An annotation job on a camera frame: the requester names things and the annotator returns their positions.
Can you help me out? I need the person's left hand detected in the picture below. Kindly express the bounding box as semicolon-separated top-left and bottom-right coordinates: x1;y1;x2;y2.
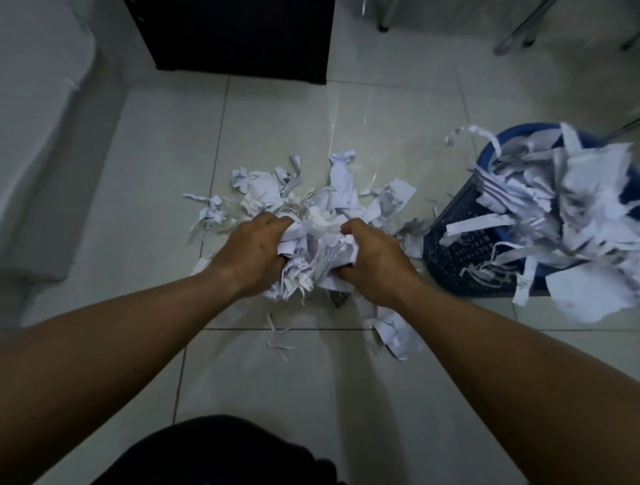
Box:
209;212;296;300

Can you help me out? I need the person's right hand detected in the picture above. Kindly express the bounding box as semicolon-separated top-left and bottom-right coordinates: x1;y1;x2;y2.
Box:
333;219;427;308

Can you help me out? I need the torn paper handful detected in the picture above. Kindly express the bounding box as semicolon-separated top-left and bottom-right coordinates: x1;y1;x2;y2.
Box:
262;209;361;304

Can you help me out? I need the blue plastic mesh wastebasket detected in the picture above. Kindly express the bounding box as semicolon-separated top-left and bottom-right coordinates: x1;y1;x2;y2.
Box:
422;122;640;299

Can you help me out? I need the pile of shredded white paper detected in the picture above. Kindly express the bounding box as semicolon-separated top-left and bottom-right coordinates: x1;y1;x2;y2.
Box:
182;149;451;362

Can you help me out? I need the person's left forearm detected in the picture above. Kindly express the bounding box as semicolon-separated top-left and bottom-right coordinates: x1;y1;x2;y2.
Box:
0;267;246;485

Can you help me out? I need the person's right forearm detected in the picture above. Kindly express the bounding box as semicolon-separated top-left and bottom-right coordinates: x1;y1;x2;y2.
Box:
392;279;640;485

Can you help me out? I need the white tiled floor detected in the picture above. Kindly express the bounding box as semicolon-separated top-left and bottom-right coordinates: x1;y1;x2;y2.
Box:
0;0;640;485

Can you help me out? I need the person's black trouser leg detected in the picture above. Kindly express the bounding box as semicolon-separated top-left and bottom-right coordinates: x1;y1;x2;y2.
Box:
92;414;347;485

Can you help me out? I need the black table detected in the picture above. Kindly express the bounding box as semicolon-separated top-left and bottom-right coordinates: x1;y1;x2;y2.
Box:
122;0;336;86

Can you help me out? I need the black chrome chair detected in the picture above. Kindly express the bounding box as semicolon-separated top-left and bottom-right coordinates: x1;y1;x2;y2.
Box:
493;0;640;56

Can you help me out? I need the white wall cable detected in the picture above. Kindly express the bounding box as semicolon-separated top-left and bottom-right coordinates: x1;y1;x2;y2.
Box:
59;25;99;93

